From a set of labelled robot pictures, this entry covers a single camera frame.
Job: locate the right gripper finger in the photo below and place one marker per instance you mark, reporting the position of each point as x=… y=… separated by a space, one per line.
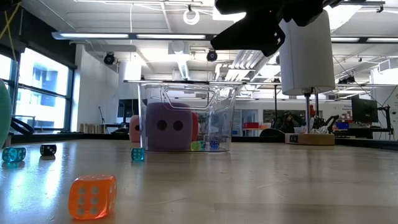
x=252 y=34

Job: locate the clear plastic bin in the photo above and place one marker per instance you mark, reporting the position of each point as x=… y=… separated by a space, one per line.
x=217 y=124

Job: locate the large red foam die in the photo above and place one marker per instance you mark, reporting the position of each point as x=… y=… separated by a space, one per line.
x=195 y=127

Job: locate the small blue translucent die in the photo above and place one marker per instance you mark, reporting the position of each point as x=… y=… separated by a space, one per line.
x=214 y=143

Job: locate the small yellow-green translucent die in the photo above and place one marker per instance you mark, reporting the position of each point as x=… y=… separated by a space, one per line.
x=195 y=145

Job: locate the large purple foam die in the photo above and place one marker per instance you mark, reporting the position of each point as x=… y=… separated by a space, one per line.
x=168 y=137

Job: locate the large pink foam die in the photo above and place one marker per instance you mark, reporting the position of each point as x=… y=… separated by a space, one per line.
x=134 y=133

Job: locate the small orange translucent die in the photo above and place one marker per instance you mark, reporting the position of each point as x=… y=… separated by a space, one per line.
x=92 y=196

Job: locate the small black die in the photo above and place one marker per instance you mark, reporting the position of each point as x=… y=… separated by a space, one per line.
x=48 y=149

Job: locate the large mint green foam die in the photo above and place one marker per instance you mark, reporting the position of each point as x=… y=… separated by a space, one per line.
x=4 y=115

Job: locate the black ceiling spotlight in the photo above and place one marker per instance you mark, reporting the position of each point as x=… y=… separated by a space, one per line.
x=211 y=55
x=109 y=58

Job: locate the white shade table lamp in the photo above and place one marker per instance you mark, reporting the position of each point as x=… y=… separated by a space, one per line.
x=306 y=68

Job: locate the red box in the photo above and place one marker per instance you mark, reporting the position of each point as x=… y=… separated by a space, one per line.
x=251 y=125

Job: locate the person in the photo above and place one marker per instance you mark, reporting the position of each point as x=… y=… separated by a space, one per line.
x=287 y=119

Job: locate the black computer monitor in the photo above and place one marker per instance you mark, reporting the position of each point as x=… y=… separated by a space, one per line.
x=363 y=110

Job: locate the blue box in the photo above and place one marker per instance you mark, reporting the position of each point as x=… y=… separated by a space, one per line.
x=343 y=125

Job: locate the long ceiling light strip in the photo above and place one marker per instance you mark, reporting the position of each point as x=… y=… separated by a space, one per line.
x=93 y=35

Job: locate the row of wooden blocks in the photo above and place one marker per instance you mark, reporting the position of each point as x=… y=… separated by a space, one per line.
x=91 y=128

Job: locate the large glass window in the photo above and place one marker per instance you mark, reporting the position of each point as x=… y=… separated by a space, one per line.
x=46 y=93

